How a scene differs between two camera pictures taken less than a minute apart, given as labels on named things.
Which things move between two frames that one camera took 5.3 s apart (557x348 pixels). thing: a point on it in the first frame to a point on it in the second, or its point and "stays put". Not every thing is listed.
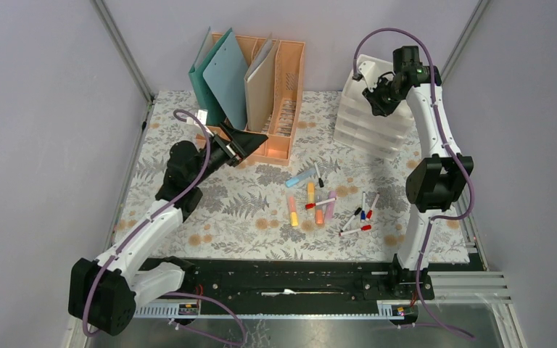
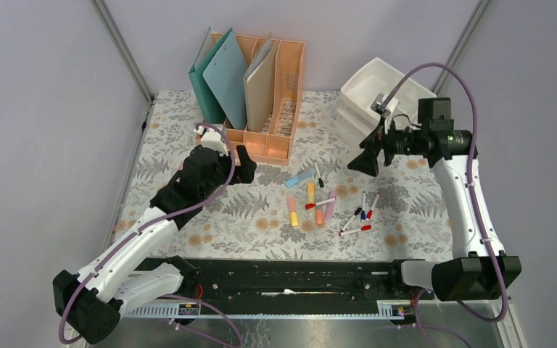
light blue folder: (227, 77) stays put
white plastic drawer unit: (357, 126) stays put
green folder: (211, 113) stays put
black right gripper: (378, 109) to (367, 162)
